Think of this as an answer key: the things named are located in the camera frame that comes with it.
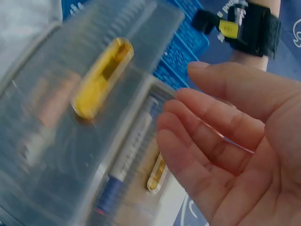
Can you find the white and blue pen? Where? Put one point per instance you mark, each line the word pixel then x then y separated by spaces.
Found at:
pixel 131 150

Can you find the person's left forearm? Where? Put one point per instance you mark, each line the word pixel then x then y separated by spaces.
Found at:
pixel 274 4

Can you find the clear box with yellow latch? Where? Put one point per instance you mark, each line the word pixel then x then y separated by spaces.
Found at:
pixel 58 129
pixel 138 188

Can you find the person's left hand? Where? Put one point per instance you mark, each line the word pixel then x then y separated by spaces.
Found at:
pixel 251 60

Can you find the black wrist band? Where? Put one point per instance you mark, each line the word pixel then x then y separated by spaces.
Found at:
pixel 254 28

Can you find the person's right hand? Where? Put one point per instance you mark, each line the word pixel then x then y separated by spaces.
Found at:
pixel 258 164

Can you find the blue grid board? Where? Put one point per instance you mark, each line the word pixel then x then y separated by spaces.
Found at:
pixel 185 47

